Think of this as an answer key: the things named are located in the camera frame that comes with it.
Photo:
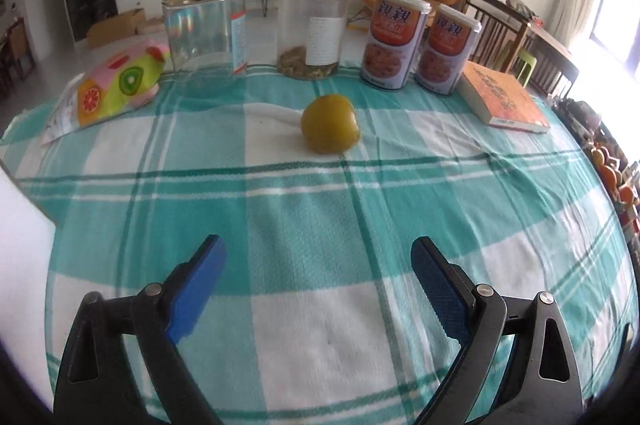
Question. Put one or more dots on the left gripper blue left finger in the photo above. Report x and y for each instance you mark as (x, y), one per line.
(189, 286)

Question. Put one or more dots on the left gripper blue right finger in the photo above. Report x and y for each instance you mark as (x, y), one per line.
(443, 284)

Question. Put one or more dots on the teal checkered tablecloth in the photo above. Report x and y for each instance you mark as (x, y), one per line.
(317, 317)

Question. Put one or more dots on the white cardboard box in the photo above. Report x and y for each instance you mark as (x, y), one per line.
(27, 237)

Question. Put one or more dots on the orange book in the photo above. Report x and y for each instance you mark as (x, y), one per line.
(499, 100)

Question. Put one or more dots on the fruit basket on sideboard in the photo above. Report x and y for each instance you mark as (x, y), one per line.
(612, 179)

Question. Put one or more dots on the small yellow-green pear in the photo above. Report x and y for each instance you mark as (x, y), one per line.
(329, 125)

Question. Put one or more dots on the fruit print snack bag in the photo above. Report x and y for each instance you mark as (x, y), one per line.
(123, 83)

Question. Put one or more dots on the right porridge can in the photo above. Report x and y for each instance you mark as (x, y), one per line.
(449, 43)

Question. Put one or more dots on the porridge can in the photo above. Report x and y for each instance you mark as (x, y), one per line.
(449, 43)
(395, 32)

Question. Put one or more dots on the dark wooden chair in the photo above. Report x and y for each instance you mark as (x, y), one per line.
(502, 34)

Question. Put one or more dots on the left porridge can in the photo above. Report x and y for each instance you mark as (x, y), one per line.
(395, 32)

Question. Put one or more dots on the brown cardboard box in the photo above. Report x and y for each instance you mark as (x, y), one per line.
(116, 28)

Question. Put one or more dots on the clear jar gold lid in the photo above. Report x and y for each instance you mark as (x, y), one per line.
(207, 44)

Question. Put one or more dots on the clear jar black lid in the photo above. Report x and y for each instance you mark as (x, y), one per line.
(309, 37)

